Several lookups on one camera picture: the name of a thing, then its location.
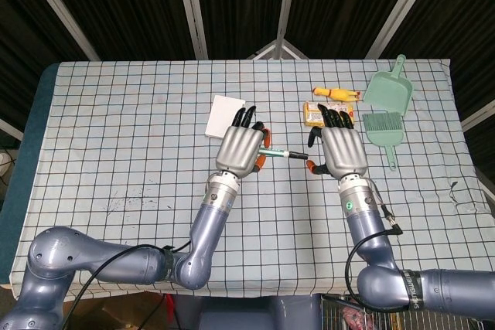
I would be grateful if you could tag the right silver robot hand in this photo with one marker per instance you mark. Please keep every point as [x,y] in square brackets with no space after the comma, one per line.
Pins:
[344,148]

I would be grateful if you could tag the white rectangular board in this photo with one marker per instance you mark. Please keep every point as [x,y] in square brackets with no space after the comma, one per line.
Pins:
[224,115]

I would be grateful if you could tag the green plastic dustpan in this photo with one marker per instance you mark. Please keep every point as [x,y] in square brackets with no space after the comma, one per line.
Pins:
[388,92]

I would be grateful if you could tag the yellow snack package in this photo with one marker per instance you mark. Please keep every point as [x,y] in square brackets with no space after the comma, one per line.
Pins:
[311,115]

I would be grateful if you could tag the brown cardboard box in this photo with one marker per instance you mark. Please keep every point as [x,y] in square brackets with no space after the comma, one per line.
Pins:
[116,314]

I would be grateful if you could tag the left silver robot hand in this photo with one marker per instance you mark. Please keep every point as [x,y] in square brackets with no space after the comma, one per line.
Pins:
[237,148]

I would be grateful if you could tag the yellow rubber chicken toy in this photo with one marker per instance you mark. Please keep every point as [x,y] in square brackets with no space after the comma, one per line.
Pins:
[336,93]

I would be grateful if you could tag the green hand brush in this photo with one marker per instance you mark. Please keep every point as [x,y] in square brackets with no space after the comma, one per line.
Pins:
[384,133]

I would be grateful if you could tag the left blue robot arm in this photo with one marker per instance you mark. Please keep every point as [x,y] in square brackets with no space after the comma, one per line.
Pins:
[205,229]

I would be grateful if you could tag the white triangular frame base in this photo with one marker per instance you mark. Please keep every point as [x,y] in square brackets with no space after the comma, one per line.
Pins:
[280,50]

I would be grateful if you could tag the white green marker body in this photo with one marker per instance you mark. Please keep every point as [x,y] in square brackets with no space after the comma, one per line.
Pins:
[275,152]

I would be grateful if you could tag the right blue robot arm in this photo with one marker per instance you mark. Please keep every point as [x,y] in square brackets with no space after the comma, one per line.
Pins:
[367,237]

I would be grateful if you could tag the light blue checkered tablecloth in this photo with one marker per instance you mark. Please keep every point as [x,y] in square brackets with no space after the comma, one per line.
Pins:
[135,152]

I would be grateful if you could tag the blue robot torso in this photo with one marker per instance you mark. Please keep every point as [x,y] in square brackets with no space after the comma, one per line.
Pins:
[247,312]

